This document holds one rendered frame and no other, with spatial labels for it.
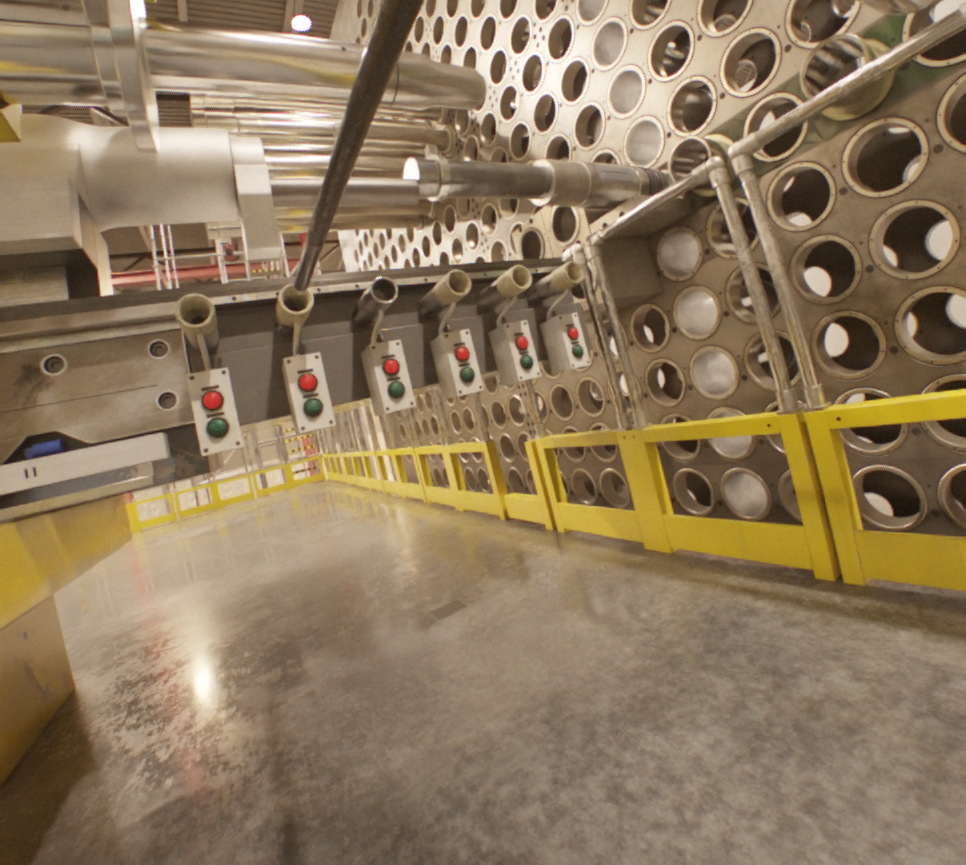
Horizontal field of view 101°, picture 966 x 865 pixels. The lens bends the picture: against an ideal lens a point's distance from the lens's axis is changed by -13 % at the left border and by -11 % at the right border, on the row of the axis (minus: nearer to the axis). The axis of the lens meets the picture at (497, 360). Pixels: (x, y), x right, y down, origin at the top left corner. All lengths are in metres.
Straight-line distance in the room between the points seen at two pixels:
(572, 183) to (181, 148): 1.26
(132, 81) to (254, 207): 0.39
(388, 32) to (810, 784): 0.94
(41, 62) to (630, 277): 2.00
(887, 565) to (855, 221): 1.16
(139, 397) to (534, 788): 0.97
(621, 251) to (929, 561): 1.61
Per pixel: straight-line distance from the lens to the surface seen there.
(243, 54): 1.17
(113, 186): 1.35
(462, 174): 1.59
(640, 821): 0.82
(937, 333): 2.52
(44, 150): 1.36
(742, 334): 2.14
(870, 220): 1.93
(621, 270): 2.17
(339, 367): 1.05
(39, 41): 1.16
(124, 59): 1.05
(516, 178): 1.71
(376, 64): 0.39
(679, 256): 2.46
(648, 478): 1.48
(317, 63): 1.20
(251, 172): 1.33
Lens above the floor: 0.59
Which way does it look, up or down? 5 degrees up
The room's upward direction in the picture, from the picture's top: 14 degrees counter-clockwise
